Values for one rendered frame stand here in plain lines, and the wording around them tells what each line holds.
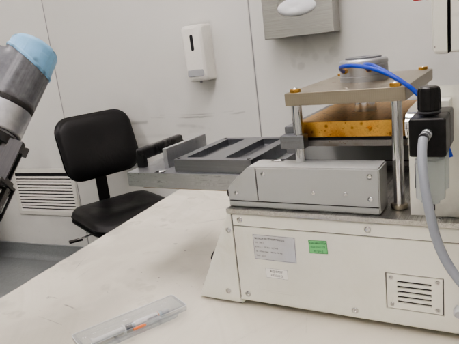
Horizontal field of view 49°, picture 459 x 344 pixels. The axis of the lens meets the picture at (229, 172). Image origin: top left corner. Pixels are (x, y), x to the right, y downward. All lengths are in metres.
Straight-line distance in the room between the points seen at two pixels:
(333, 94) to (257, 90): 1.67
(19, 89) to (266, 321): 0.52
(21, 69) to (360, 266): 0.57
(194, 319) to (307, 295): 0.20
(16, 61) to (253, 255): 0.47
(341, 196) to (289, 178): 0.08
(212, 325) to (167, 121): 1.90
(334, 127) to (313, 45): 1.53
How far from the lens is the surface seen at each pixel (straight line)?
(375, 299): 0.81
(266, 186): 0.80
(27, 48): 0.81
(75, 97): 2.99
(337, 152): 1.04
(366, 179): 0.75
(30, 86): 0.79
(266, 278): 0.86
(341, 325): 0.84
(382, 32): 2.27
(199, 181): 0.93
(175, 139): 1.13
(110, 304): 1.00
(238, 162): 0.89
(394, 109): 0.75
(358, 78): 0.85
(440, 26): 0.70
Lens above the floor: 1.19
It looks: 14 degrees down
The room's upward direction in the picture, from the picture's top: 7 degrees counter-clockwise
